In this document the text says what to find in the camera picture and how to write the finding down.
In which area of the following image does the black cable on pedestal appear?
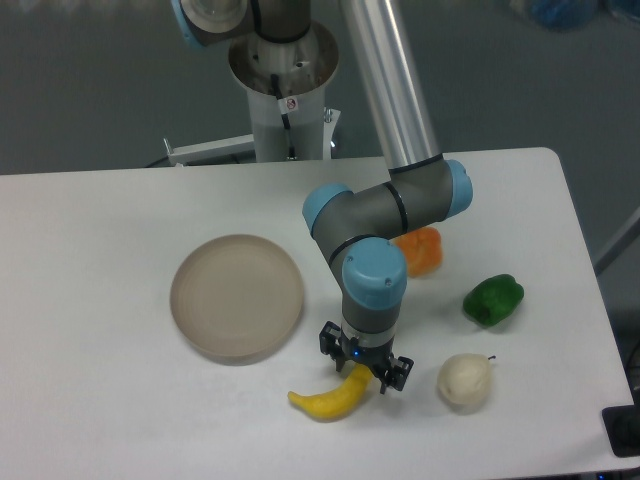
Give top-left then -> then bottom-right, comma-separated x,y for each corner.
270,73 -> 299,162

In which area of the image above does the beige round plate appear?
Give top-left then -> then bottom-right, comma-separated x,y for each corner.
170,234 -> 304,364

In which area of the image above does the orange toy bell pepper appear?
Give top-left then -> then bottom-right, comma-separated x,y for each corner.
392,227 -> 444,278

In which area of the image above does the yellow toy banana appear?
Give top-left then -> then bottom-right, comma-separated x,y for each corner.
287,364 -> 373,420

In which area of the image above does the grey metal stand leg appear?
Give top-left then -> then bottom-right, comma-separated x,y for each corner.
593,208 -> 639,276

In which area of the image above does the white metal frame bracket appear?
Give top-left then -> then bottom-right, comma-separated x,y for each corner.
163,134 -> 254,166

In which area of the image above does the green toy bell pepper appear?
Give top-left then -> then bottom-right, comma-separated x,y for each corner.
463,274 -> 525,327

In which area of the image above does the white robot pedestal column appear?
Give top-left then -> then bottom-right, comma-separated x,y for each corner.
229,21 -> 339,162

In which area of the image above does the white toy pear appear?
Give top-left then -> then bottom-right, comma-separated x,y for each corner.
436,353 -> 497,414

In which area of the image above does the blue plastic bag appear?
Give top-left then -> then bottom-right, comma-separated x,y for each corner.
527,0 -> 599,31

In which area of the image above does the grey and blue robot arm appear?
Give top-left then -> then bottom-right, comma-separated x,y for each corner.
167,1 -> 473,390

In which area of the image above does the black device at table edge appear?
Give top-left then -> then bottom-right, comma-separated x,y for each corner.
602,405 -> 639,458

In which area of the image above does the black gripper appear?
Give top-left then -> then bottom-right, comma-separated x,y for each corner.
319,321 -> 413,395

